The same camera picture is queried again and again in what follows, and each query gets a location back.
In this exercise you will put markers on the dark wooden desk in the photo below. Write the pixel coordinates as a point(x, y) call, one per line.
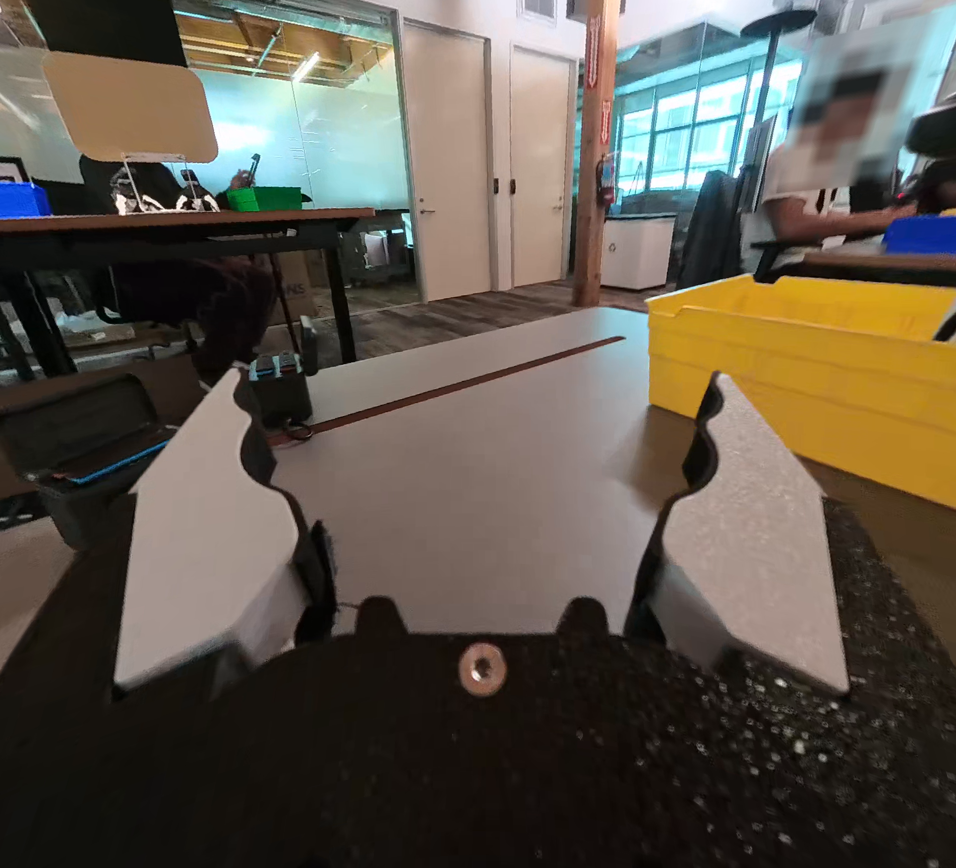
point(187, 220)

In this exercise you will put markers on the wooden support post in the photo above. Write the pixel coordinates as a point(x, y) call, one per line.
point(597, 136)

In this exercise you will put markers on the red fire extinguisher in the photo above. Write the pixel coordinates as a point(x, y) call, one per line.
point(606, 180)

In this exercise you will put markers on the blue plastic bin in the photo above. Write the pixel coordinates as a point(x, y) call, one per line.
point(22, 200)
point(919, 235)

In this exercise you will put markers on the small black device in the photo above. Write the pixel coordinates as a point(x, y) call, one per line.
point(282, 390)

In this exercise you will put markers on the cardboard box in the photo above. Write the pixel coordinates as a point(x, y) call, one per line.
point(299, 289)

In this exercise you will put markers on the dark jacket on chair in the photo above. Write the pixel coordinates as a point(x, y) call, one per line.
point(709, 233)

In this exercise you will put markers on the green plastic bin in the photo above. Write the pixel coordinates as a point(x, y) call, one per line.
point(263, 199)

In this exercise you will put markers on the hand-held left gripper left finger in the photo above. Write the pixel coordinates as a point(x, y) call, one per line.
point(202, 509)

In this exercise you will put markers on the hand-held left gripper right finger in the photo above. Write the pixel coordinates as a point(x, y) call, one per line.
point(754, 532)

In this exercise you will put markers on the white door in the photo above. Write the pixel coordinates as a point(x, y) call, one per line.
point(541, 166)
point(448, 159)

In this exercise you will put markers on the black carrying case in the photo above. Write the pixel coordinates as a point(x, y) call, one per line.
point(82, 435)

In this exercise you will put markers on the beige panel on stand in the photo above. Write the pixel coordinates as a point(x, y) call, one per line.
point(131, 106)

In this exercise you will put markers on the yellow plastic bin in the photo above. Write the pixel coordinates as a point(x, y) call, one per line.
point(784, 375)

